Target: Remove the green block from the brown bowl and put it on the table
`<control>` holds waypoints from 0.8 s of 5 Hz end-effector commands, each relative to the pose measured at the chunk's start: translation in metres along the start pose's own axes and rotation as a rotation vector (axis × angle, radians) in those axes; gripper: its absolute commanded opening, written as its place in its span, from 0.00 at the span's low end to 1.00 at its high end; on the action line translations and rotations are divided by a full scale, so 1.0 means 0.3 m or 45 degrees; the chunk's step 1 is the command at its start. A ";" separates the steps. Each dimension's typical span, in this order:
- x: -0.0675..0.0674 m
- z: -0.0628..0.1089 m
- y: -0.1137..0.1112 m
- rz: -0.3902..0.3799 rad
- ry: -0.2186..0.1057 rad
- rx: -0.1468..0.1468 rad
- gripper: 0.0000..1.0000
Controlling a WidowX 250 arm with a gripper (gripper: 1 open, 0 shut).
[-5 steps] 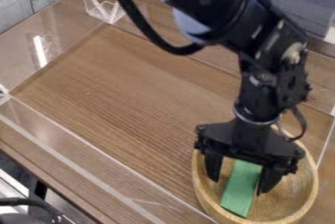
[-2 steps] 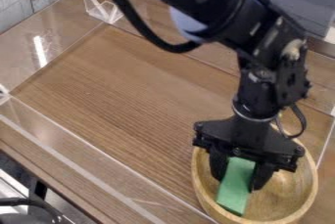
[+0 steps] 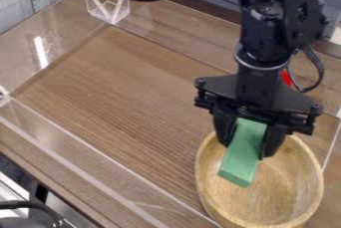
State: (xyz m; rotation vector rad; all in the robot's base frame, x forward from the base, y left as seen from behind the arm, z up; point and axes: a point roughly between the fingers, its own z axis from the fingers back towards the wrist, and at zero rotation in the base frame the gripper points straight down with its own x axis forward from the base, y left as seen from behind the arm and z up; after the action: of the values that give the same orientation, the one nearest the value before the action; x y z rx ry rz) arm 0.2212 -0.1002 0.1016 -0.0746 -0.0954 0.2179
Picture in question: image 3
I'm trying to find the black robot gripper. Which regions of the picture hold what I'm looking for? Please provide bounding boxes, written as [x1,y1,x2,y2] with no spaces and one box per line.
[194,70,322,159]

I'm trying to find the green rectangular block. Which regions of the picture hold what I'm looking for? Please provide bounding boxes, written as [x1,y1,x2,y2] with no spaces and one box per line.
[216,118,266,188]

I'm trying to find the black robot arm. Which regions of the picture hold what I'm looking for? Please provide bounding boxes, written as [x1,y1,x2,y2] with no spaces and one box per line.
[135,0,329,158]

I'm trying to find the light wooden bowl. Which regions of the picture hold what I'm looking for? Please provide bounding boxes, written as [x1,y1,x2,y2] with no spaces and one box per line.
[194,133,323,228]

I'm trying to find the red plush strawberry toy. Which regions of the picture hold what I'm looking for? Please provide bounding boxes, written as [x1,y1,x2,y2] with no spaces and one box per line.
[281,70,293,88]

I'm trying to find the clear acrylic table barrier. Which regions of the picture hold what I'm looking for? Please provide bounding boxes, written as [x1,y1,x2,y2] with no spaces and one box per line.
[0,0,341,228]

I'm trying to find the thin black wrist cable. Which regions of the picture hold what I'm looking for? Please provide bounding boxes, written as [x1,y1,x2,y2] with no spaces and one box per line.
[286,46,326,95]

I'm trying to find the clear acrylic corner bracket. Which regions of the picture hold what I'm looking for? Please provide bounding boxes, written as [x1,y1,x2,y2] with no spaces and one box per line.
[85,0,131,25]

